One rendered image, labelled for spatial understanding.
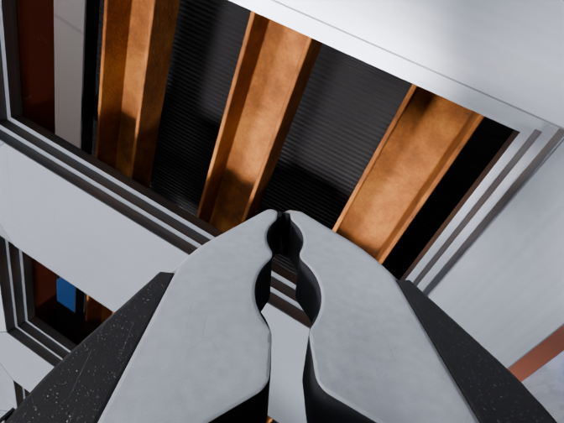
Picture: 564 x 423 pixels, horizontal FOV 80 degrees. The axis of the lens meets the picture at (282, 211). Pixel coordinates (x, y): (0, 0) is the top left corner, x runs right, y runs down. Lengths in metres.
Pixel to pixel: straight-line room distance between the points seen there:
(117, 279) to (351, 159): 0.41
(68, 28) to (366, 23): 1.60
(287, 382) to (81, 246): 0.32
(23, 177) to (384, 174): 0.48
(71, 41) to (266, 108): 1.37
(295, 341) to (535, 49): 0.33
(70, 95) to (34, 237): 1.30
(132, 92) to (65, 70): 1.23
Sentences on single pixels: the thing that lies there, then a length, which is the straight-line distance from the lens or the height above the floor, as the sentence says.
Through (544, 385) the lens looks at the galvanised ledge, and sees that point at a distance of 0.66.
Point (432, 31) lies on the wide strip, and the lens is 0.27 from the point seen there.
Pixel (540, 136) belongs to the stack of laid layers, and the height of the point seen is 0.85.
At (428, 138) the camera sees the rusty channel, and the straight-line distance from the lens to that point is 0.46.
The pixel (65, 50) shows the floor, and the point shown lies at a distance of 1.83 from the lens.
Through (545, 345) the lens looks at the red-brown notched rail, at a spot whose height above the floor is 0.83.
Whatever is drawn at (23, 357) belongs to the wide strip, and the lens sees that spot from 0.91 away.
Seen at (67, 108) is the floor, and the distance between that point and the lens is 1.90.
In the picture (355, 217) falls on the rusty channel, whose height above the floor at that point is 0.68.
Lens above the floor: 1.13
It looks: 57 degrees down
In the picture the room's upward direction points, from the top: 137 degrees counter-clockwise
